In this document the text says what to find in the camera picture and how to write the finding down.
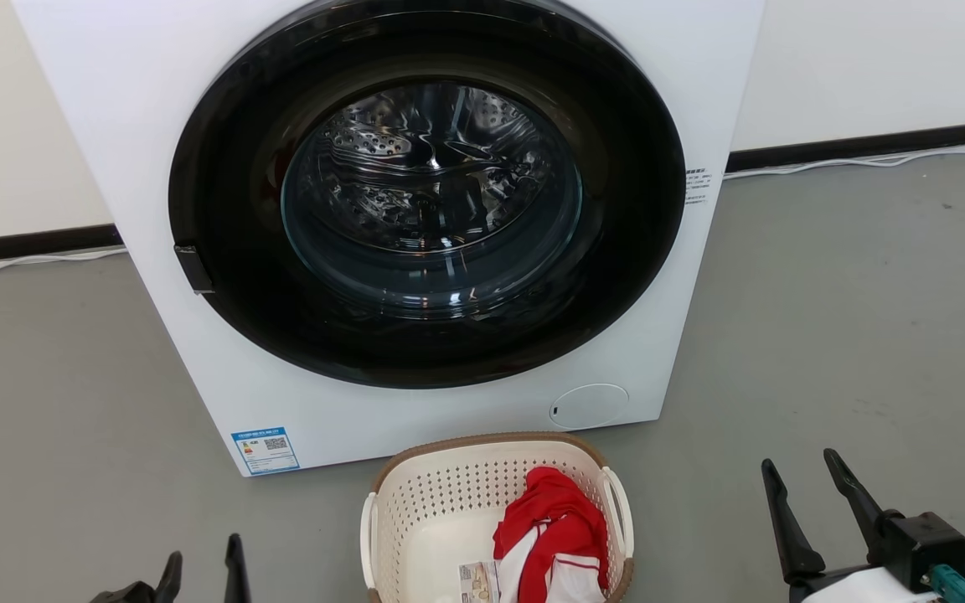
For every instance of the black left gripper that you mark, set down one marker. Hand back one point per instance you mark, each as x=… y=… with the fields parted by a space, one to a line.
x=126 y=595

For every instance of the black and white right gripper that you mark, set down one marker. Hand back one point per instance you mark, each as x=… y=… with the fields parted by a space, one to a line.
x=918 y=540

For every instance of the cream plastic laundry basket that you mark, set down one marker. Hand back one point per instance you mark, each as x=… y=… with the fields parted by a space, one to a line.
x=441 y=502

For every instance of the blue energy label sticker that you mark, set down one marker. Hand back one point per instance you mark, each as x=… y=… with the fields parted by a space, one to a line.
x=265 y=450

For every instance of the round white filter cover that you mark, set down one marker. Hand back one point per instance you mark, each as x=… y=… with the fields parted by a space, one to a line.
x=589 y=406

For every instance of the red and white garment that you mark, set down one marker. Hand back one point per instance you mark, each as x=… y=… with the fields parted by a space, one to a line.
x=554 y=519

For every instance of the small printed paper card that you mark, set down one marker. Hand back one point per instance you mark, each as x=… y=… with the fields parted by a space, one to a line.
x=478 y=582

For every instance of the white text sticker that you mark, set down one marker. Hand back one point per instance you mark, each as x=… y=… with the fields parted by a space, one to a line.
x=697 y=188

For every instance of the black round washer door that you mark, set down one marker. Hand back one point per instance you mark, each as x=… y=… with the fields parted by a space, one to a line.
x=223 y=167

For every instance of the steel washing drum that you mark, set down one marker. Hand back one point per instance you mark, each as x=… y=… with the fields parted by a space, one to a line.
x=432 y=193

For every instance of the white front-load washing machine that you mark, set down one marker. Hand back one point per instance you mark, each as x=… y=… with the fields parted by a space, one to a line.
x=97 y=100

